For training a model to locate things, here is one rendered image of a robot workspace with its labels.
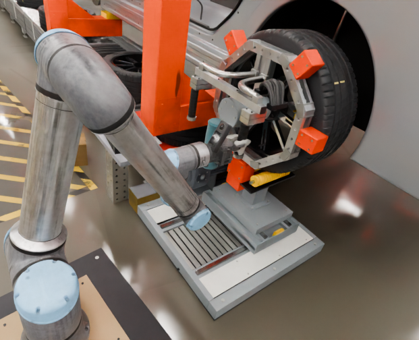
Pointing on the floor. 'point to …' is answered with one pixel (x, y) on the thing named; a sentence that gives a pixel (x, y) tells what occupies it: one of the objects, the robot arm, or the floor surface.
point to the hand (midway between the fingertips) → (245, 137)
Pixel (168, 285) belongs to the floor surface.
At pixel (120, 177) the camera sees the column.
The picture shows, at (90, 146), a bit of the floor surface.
